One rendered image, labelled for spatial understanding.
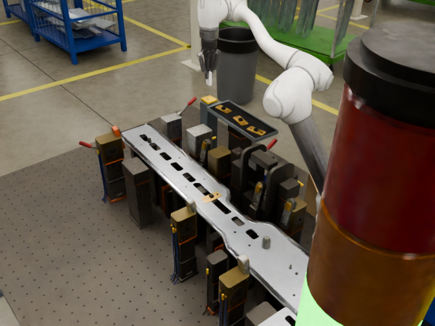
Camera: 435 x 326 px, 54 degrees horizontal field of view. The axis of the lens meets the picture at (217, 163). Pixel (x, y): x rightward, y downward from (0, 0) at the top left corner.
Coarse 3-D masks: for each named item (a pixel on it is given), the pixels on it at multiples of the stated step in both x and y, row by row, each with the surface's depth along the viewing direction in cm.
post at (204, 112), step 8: (200, 104) 218; (208, 104) 215; (200, 112) 221; (208, 112) 216; (200, 120) 224; (208, 120) 218; (216, 120) 222; (216, 128) 225; (216, 136) 228; (216, 144) 231
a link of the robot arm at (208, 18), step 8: (200, 0) 186; (208, 0) 184; (216, 0) 185; (224, 0) 192; (200, 8) 187; (208, 8) 185; (216, 8) 187; (224, 8) 191; (200, 16) 189; (208, 16) 187; (216, 16) 188; (224, 16) 193; (200, 24) 192; (208, 24) 190; (216, 24) 191
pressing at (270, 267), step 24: (144, 144) 209; (168, 144) 210; (168, 168) 193; (192, 168) 193; (192, 192) 179; (216, 216) 167; (240, 216) 167; (240, 240) 157; (288, 240) 157; (264, 264) 148; (288, 264) 148; (288, 288) 139
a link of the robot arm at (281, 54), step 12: (228, 0) 193; (240, 0) 195; (240, 12) 194; (252, 12) 194; (252, 24) 188; (264, 36) 179; (264, 48) 178; (276, 48) 174; (288, 48) 172; (276, 60) 175; (288, 60) 170
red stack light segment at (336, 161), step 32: (352, 96) 18; (352, 128) 17; (384, 128) 16; (416, 128) 15; (352, 160) 18; (384, 160) 17; (416, 160) 16; (352, 192) 18; (384, 192) 17; (416, 192) 17; (352, 224) 19; (384, 224) 18; (416, 224) 17
